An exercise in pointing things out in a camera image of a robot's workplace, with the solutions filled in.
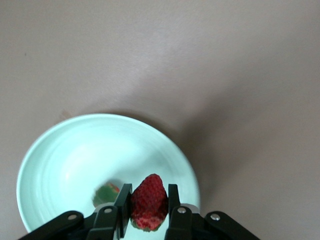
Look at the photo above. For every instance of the pale green round plate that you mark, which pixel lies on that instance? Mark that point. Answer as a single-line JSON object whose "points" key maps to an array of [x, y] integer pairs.
{"points": [[75, 155]]}

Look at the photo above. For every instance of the brown table cover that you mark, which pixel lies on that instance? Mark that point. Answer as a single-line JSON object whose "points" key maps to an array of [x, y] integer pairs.
{"points": [[160, 50]]}

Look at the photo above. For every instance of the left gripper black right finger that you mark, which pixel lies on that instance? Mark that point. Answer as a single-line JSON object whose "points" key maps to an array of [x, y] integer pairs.
{"points": [[182, 225]]}

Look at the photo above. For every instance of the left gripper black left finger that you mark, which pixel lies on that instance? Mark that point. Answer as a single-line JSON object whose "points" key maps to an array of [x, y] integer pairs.
{"points": [[105, 225]]}

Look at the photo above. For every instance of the long red strawberry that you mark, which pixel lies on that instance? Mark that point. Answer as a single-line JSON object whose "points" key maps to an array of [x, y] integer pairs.
{"points": [[150, 200]]}

